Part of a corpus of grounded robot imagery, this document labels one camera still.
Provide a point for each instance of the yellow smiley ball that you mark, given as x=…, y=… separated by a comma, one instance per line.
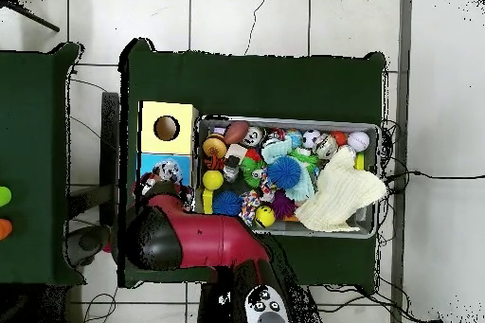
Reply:
x=265, y=216

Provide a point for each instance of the red ball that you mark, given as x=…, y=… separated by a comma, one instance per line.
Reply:
x=107, y=247

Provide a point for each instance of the black rod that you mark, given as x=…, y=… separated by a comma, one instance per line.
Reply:
x=34, y=18

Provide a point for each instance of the large blue spiky ball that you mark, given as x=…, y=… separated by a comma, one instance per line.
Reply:
x=284, y=172

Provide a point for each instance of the dark green table cloth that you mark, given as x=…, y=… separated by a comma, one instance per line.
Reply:
x=246, y=84
x=30, y=129

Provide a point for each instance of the white baseball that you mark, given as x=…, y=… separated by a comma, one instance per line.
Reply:
x=358, y=141

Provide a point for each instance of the brown toy football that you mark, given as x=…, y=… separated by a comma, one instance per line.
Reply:
x=237, y=131

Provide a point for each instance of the small blue spiky ball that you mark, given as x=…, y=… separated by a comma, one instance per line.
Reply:
x=227, y=203

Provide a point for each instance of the teal knitted cloth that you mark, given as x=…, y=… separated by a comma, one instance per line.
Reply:
x=274, y=150

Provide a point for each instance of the wooden burger toy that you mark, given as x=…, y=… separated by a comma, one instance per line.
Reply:
x=214, y=147

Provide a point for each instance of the grey rounded object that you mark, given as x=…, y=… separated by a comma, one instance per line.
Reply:
x=85, y=243

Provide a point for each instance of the black upright panel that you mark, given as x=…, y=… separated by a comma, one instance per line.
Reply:
x=110, y=141

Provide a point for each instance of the shallow clear mesh bin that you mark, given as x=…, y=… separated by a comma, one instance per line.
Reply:
x=303, y=122

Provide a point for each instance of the green spiky ball with eyes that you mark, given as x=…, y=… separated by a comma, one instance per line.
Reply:
x=308, y=159

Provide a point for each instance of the orange round object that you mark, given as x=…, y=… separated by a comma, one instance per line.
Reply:
x=4, y=229

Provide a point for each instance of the cream knitted cloth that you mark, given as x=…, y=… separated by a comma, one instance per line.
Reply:
x=341, y=190

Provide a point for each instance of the black and white soccer ball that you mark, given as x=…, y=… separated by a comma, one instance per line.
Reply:
x=311, y=138

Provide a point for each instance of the bright green round object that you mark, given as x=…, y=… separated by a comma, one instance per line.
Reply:
x=3, y=196

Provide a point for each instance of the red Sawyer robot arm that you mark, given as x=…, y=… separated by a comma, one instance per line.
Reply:
x=212, y=239

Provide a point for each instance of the wooden box with three holes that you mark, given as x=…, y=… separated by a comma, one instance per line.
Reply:
x=178, y=141

